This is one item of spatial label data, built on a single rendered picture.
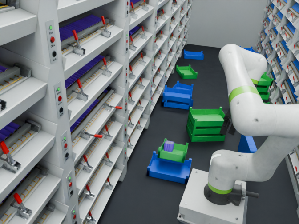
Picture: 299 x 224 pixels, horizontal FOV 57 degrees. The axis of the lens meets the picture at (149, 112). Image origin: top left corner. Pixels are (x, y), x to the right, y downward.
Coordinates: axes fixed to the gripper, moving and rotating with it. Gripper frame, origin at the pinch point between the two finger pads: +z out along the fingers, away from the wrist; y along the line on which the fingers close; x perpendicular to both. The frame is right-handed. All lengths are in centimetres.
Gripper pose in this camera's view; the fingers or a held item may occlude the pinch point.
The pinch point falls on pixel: (227, 132)
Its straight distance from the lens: 141.3
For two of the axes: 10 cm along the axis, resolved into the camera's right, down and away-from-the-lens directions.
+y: -5.4, -0.7, -8.4
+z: -3.3, 9.3, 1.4
